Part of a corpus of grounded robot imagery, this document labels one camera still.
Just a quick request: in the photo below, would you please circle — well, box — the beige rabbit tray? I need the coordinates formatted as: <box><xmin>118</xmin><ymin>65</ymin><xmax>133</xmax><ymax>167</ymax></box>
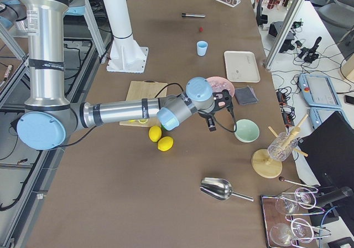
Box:
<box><xmin>224</xmin><ymin>51</ymin><xmax>261</xmax><ymax>83</ymax></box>

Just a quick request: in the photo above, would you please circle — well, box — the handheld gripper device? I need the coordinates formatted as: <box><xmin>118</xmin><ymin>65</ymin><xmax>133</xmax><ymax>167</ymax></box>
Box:
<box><xmin>298</xmin><ymin>37</ymin><xmax>322</xmax><ymax>64</ymax></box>

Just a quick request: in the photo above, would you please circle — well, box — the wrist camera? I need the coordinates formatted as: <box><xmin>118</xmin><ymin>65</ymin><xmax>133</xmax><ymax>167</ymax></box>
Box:
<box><xmin>213</xmin><ymin>89</ymin><xmax>233</xmax><ymax>112</ymax></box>

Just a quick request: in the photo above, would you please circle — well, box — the clear textured glass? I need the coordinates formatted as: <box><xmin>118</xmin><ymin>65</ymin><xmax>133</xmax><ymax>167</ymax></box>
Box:
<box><xmin>268</xmin><ymin>132</ymin><xmax>298</xmax><ymax>162</ymax></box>

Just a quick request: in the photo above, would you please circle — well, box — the black monitor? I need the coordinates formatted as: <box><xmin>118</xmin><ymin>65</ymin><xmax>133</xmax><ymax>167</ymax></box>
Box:
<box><xmin>299</xmin><ymin>112</ymin><xmax>353</xmax><ymax>188</ymax></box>

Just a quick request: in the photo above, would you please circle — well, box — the steel muddler with black tip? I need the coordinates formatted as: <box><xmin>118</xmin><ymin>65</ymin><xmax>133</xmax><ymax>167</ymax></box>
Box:
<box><xmin>181</xmin><ymin>13</ymin><xmax>206</xmax><ymax>18</ymax></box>

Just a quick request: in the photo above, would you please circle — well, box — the wine glass rack tray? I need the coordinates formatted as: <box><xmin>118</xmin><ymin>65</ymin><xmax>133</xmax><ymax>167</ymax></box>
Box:
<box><xmin>260</xmin><ymin>186</ymin><xmax>331</xmax><ymax>247</ymax></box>

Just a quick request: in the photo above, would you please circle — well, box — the wooden mug tree stand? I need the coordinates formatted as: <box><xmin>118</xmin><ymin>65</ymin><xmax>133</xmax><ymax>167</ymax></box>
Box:
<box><xmin>251</xmin><ymin>114</ymin><xmax>308</xmax><ymax>178</ymax></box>

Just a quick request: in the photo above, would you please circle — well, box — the aluminium frame post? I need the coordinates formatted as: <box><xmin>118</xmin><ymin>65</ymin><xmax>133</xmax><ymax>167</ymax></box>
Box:
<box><xmin>264</xmin><ymin>0</ymin><xmax>305</xmax><ymax>70</ymax></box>

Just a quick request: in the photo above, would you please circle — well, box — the black smartphone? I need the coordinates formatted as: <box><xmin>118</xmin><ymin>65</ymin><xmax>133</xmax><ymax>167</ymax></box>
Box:
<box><xmin>345</xmin><ymin>95</ymin><xmax>354</xmax><ymax>105</ymax></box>

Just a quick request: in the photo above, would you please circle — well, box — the green ceramic bowl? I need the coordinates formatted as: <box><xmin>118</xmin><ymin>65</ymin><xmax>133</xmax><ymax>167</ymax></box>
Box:
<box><xmin>234</xmin><ymin>119</ymin><xmax>260</xmax><ymax>143</ymax></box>

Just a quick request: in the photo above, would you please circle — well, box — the light blue plastic cup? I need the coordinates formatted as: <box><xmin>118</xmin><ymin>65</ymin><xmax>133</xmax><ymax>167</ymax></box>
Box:
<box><xmin>196</xmin><ymin>40</ymin><xmax>209</xmax><ymax>56</ymax></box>

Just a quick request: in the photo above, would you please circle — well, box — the grey folded cloth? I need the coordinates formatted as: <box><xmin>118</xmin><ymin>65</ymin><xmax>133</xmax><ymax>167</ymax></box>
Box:
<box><xmin>235</xmin><ymin>86</ymin><xmax>258</xmax><ymax>105</ymax></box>

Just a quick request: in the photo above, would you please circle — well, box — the wooden cutting board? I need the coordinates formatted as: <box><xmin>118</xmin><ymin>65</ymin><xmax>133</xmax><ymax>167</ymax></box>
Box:
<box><xmin>119</xmin><ymin>81</ymin><xmax>167</xmax><ymax>128</ymax></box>

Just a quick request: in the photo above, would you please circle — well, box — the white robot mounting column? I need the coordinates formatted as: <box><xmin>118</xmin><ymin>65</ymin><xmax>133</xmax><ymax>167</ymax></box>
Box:
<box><xmin>103</xmin><ymin>0</ymin><xmax>148</xmax><ymax>74</ymax></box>

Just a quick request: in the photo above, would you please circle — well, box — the whole yellow lemon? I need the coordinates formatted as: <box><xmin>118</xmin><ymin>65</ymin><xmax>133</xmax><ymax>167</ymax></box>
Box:
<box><xmin>148</xmin><ymin>126</ymin><xmax>162</xmax><ymax>142</ymax></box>
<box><xmin>158</xmin><ymin>136</ymin><xmax>174</xmax><ymax>152</ymax></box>

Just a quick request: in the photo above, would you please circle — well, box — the steel ice scoop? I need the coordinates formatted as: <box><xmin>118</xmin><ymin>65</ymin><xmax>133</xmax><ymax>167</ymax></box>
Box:
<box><xmin>200</xmin><ymin>177</ymin><xmax>254</xmax><ymax>202</ymax></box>

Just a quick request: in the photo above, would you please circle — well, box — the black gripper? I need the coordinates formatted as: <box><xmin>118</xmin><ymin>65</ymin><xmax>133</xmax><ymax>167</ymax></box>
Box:
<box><xmin>198</xmin><ymin>110</ymin><xmax>216</xmax><ymax>131</ymax></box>

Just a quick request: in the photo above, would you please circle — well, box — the blue teach pendant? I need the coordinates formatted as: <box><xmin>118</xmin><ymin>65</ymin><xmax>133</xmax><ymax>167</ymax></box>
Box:
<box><xmin>298</xmin><ymin>74</ymin><xmax>342</xmax><ymax>109</ymax></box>
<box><xmin>310</xmin><ymin>107</ymin><xmax>343</xmax><ymax>129</ymax></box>

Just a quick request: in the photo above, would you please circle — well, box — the pink bowl of ice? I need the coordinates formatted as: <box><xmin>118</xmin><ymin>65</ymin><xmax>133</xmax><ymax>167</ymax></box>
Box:
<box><xmin>206</xmin><ymin>76</ymin><xmax>235</xmax><ymax>97</ymax></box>

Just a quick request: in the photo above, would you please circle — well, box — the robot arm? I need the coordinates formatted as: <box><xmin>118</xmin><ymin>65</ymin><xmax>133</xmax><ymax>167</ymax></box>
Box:
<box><xmin>16</xmin><ymin>0</ymin><xmax>216</xmax><ymax>150</ymax></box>
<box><xmin>1</xmin><ymin>0</ymin><xmax>28</xmax><ymax>32</ymax></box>

